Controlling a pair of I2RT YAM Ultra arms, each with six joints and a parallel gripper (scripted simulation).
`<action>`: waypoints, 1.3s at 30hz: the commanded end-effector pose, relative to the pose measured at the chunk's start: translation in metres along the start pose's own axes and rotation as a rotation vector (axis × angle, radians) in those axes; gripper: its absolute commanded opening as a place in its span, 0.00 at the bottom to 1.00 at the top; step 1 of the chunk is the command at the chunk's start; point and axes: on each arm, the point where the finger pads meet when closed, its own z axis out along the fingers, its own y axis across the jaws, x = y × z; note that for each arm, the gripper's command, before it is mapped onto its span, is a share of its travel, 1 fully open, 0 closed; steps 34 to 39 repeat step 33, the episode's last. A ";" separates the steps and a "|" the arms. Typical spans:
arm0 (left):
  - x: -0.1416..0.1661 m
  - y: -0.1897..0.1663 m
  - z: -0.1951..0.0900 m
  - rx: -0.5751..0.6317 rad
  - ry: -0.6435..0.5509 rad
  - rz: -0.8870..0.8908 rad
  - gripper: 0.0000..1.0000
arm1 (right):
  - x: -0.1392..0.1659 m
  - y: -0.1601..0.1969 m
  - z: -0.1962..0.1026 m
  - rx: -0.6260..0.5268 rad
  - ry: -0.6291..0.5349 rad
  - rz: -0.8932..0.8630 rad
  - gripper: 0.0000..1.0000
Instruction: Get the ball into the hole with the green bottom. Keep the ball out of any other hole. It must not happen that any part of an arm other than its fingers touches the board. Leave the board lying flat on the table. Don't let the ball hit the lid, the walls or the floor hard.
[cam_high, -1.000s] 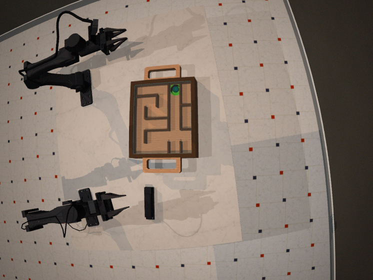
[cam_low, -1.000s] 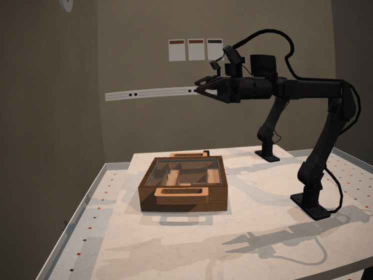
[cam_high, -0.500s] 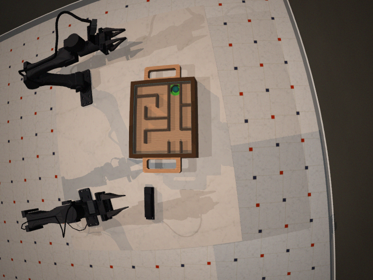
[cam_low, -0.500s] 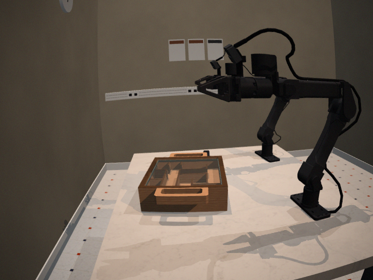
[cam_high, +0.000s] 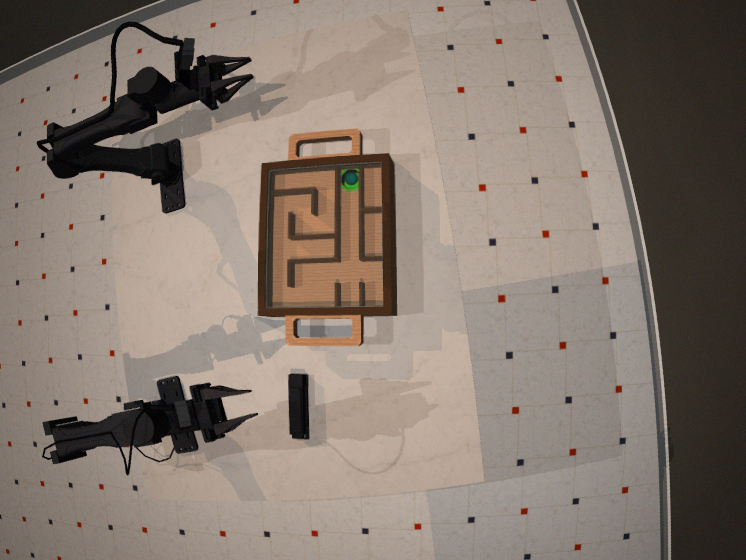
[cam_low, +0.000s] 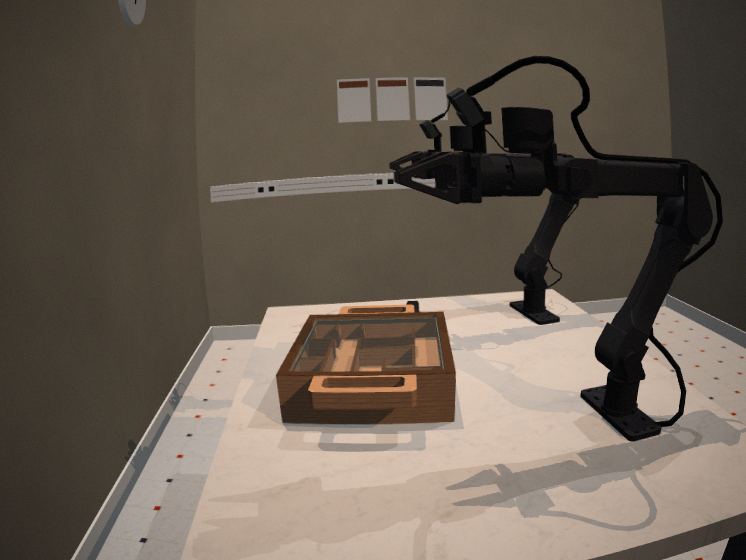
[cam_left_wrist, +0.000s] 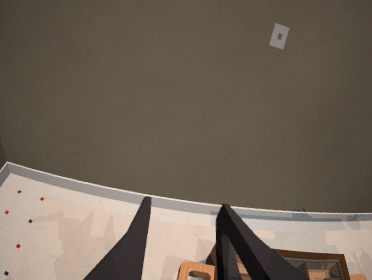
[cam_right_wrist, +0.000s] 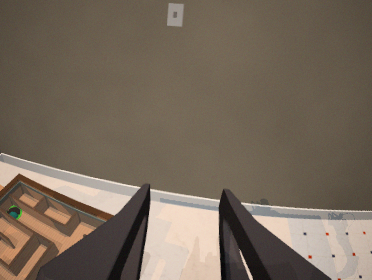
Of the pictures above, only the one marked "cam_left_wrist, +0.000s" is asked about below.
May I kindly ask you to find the wooden maze board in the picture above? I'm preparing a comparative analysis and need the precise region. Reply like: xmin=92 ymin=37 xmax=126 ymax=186
xmin=177 ymin=243 xmax=367 ymax=280

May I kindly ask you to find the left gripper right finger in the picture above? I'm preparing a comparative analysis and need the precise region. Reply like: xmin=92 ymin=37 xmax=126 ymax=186
xmin=216 ymin=204 xmax=310 ymax=280

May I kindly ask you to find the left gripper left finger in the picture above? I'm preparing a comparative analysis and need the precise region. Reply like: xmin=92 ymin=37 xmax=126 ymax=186
xmin=83 ymin=196 xmax=151 ymax=280

